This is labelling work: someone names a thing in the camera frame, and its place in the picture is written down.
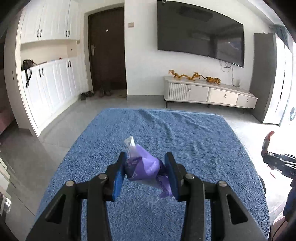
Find black wall television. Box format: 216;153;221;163
157;1;244;67

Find golden tiger figurine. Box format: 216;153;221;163
206;76;221;85

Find black handbag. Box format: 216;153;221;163
22;59;37;88

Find dark shoes by door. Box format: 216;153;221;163
80;87;112;101

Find white shoe cabinet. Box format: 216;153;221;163
4;1;89;136

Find white tv console cabinet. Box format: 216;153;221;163
164;76;257;109

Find purple snack wrapper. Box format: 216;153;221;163
124;136;173;198

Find dark brown entrance door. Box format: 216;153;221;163
88;7;126;97

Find red clear plastic wrapper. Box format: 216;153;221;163
261;131;274;158

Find blue fuzzy table cloth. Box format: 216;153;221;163
37;108;270;240

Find grey tall cabinet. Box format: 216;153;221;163
249;33;293;126

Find golden dragon figurine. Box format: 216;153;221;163
168;69;201;81

